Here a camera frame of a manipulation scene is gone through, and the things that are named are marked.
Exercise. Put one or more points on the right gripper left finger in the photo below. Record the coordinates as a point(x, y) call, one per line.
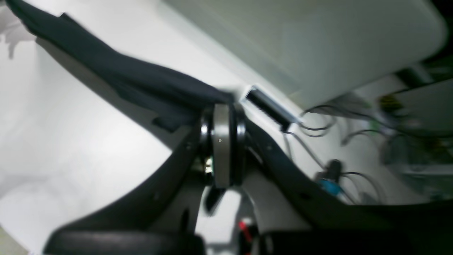
point(159, 216)

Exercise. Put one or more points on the black t-shirt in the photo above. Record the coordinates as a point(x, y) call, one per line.
point(177, 98)

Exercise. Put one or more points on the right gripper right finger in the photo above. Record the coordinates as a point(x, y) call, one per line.
point(296, 217)

